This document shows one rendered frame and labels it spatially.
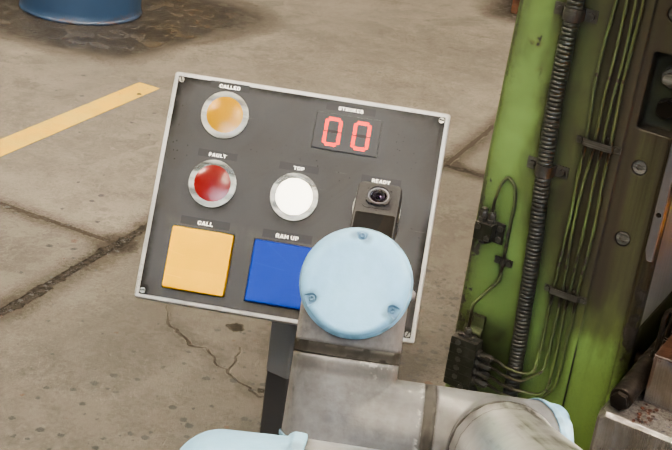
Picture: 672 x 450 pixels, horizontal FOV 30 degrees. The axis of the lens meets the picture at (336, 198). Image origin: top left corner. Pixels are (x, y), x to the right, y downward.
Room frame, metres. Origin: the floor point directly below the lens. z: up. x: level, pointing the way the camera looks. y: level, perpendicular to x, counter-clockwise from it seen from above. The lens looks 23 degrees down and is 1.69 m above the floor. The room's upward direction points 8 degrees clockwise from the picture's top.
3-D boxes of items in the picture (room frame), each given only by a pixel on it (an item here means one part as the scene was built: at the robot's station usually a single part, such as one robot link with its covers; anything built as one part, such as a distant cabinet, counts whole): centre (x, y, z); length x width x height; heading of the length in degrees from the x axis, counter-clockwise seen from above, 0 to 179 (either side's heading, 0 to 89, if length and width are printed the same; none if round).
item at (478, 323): (1.55, -0.22, 0.80); 0.06 x 0.03 x 0.14; 61
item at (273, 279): (1.34, 0.05, 1.01); 0.07 x 0.05 x 0.07; 86
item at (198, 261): (1.34, 0.15, 1.01); 0.07 x 0.05 x 0.07; 86
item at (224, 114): (1.43, 0.15, 1.16); 0.05 x 0.03 x 0.04; 61
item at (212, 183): (1.39, 0.15, 1.09); 0.05 x 0.03 x 0.04; 61
